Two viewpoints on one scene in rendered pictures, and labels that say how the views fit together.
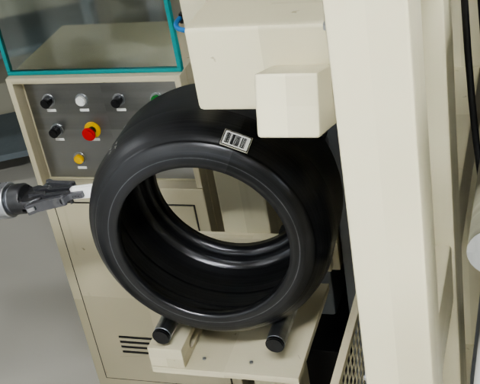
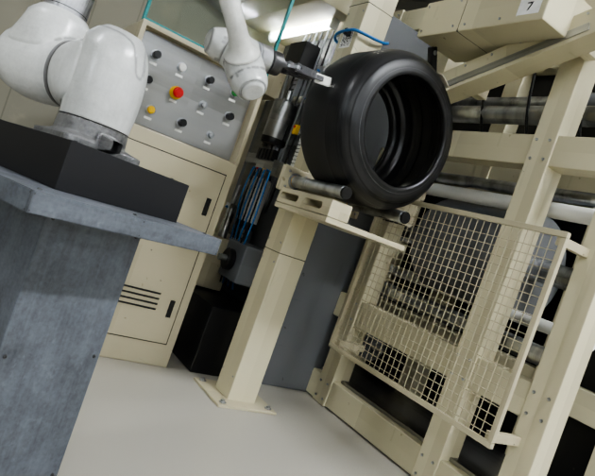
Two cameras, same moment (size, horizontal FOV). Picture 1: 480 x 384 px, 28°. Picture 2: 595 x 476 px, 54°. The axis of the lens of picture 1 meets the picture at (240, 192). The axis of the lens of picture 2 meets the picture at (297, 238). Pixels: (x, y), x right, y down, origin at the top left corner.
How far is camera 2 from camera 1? 2.56 m
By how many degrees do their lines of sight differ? 59
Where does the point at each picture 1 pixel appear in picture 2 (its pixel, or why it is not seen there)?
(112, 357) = not seen: hidden behind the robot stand
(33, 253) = not seen: outside the picture
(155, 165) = (412, 69)
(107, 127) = (187, 96)
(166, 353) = (343, 208)
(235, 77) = (561, 11)
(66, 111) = (163, 70)
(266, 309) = (413, 191)
